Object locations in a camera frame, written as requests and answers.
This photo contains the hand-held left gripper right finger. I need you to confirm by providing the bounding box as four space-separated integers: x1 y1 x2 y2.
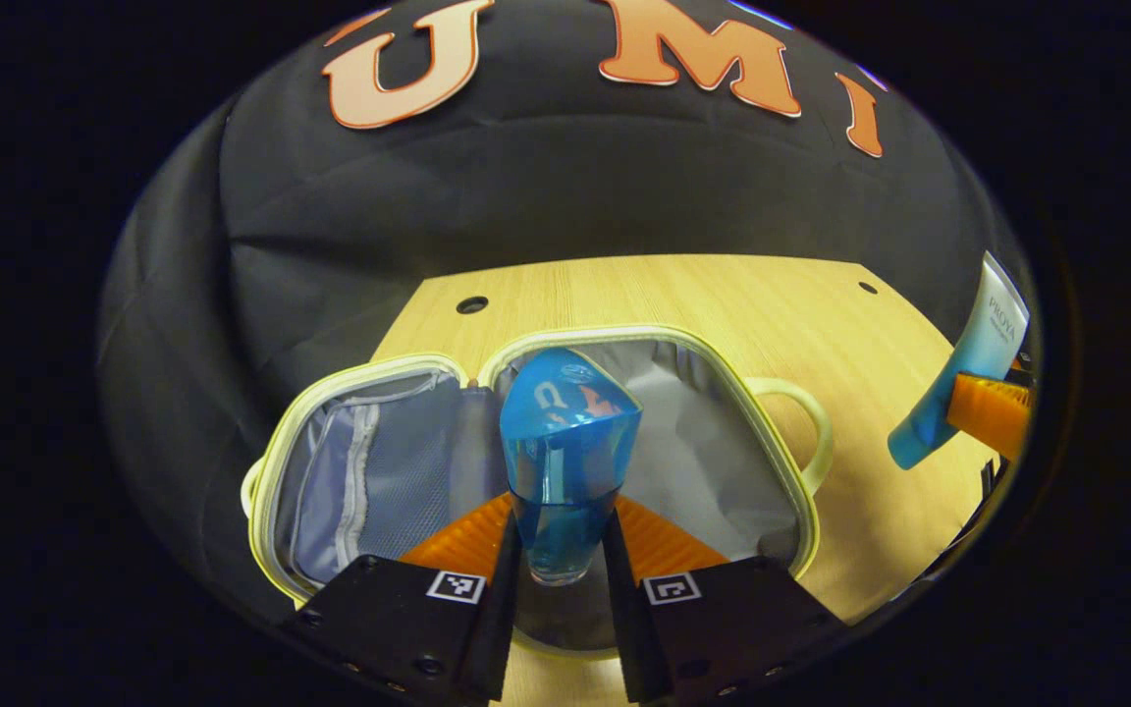
603 494 846 706

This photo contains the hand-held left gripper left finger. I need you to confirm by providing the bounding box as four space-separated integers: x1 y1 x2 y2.
281 491 524 706

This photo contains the white tube with blue cap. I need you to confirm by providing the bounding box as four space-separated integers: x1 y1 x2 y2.
887 250 1030 470

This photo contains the clear blue bottle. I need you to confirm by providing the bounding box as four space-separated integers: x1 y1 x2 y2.
499 347 643 587

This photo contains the pale yellow suitcase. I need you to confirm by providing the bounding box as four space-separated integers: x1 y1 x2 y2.
242 324 834 659

